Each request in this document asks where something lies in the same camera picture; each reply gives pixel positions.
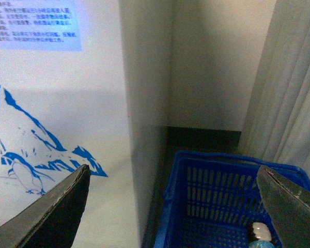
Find grey instruction sticker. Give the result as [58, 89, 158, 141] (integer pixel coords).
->
[0, 1, 82, 51]

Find dark drink bottle white cap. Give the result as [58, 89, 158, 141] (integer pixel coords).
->
[247, 222, 272, 243]

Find white chest freezer blue rim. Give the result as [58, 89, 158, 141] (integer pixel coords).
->
[0, 1, 173, 247]

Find white curtain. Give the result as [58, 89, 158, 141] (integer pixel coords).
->
[238, 1, 310, 178]

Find blue plastic basket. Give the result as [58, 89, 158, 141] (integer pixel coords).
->
[154, 151, 310, 247]

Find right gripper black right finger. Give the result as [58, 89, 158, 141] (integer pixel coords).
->
[256, 165, 310, 247]

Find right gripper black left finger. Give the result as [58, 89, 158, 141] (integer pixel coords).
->
[0, 164, 90, 247]

